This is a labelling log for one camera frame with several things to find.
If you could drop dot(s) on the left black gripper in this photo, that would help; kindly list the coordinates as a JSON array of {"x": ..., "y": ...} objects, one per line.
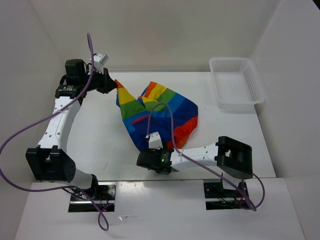
[{"x": 104, "y": 89}]

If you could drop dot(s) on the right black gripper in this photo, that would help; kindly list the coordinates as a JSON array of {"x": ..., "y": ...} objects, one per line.
[{"x": 152, "y": 151}]

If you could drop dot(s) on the rainbow striped shorts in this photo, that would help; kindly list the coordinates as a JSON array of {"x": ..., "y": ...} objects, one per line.
[{"x": 158, "y": 109}]

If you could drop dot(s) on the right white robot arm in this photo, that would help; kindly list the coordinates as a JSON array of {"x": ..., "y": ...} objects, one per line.
[{"x": 233, "y": 157}]

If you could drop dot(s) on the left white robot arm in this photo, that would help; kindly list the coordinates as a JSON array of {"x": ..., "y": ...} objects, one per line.
[{"x": 49, "y": 161}]

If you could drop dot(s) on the white perforated plastic basket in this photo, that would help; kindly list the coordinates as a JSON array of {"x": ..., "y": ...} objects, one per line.
[{"x": 236, "y": 82}]

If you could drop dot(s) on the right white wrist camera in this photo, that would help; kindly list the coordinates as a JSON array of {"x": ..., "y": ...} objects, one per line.
[{"x": 154, "y": 141}]

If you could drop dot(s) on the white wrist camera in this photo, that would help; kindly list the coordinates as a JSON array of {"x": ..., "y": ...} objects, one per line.
[
  {"x": 100, "y": 59},
  {"x": 154, "y": 141}
]

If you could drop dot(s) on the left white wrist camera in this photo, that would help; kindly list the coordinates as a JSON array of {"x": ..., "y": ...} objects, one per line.
[{"x": 100, "y": 59}]

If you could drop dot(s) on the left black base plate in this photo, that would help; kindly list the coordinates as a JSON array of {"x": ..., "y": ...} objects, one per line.
[{"x": 104, "y": 198}]

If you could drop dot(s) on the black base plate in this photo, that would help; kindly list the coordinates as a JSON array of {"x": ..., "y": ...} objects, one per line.
[
  {"x": 104, "y": 198},
  {"x": 219, "y": 198}
]

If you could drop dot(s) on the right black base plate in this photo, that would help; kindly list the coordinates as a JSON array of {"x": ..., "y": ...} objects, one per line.
[{"x": 219, "y": 198}]

